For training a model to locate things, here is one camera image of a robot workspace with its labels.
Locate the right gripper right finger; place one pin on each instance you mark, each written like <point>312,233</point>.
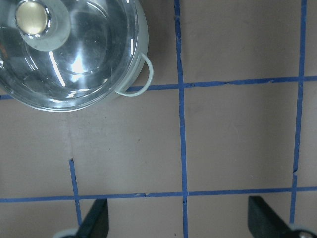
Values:
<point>263,221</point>

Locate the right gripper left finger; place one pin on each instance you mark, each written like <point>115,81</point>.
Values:
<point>96,223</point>

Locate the glass pot lid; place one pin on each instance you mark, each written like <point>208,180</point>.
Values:
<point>67,52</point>

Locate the pale green cooking pot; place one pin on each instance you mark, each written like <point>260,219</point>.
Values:
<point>138,74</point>

